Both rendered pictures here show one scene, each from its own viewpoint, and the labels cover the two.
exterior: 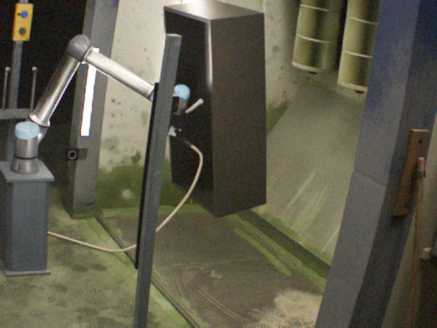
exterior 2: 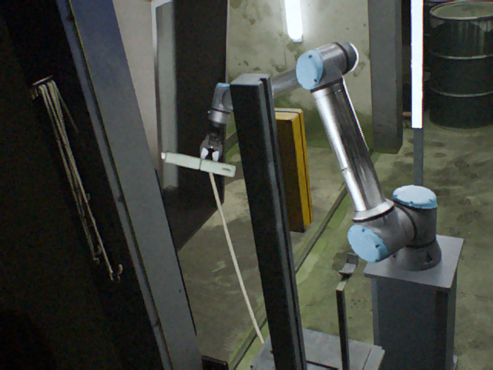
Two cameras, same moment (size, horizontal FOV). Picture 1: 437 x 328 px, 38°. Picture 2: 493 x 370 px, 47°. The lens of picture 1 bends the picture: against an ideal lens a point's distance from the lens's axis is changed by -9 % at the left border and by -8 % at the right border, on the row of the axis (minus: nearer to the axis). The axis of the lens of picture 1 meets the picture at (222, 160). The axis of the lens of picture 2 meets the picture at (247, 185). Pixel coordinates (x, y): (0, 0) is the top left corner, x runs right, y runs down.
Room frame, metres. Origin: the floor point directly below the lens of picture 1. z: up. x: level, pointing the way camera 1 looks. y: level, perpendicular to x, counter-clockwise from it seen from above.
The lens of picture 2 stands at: (4.84, 2.40, 1.95)
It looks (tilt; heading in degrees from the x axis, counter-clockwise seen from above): 28 degrees down; 244
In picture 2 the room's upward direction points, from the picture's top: 9 degrees counter-clockwise
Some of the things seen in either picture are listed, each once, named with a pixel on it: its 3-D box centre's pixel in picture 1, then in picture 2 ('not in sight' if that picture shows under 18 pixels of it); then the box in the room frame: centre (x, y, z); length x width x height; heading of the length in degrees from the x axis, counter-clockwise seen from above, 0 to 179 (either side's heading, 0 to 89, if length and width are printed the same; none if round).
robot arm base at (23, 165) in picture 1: (25, 161); (414, 244); (3.57, 1.15, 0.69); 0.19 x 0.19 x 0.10
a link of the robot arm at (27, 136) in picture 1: (26, 138); (413, 213); (3.58, 1.15, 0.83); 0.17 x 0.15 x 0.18; 5
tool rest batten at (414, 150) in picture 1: (410, 172); not in sight; (2.04, -0.62, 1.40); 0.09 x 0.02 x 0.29; 122
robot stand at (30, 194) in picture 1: (23, 219); (414, 320); (3.57, 1.15, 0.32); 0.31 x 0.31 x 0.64; 32
